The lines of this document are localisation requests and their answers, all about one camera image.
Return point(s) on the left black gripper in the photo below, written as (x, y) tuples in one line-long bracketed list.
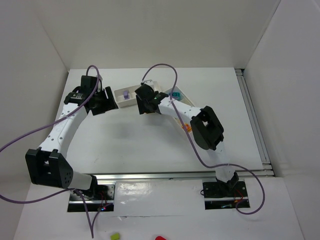
[(103, 103)]

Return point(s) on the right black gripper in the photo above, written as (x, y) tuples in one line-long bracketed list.
[(146, 106)]

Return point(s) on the purple lego brick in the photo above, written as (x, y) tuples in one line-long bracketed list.
[(126, 95)]

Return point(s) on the teal square lego brick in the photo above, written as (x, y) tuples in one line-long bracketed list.
[(176, 95)]

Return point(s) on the round orange patterned lego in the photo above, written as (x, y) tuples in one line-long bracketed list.
[(188, 128)]

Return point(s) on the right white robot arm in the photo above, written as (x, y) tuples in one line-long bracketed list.
[(201, 126)]

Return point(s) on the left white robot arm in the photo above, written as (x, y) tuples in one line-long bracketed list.
[(47, 165)]

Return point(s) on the left white divided tray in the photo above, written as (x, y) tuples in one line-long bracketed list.
[(121, 102)]

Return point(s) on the white divided tray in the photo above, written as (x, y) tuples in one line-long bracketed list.
[(185, 107), (121, 102)]

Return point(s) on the right white divided tray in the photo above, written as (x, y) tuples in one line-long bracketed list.
[(185, 107)]

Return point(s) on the red object at edge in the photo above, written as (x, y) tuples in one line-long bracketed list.
[(159, 237)]

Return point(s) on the green lego outside workspace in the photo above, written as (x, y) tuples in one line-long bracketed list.
[(115, 236)]

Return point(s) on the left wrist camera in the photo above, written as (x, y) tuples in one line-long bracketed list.
[(100, 86)]

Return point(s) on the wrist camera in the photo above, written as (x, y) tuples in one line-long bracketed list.
[(100, 86), (148, 82)]

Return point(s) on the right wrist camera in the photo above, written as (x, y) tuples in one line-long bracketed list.
[(148, 82)]

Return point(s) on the aluminium front rail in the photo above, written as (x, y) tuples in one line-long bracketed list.
[(155, 176)]

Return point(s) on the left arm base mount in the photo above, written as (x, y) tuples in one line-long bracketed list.
[(101, 200)]

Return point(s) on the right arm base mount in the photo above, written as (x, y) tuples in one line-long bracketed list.
[(218, 197)]

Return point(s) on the aluminium side rail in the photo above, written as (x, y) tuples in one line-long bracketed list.
[(267, 165)]

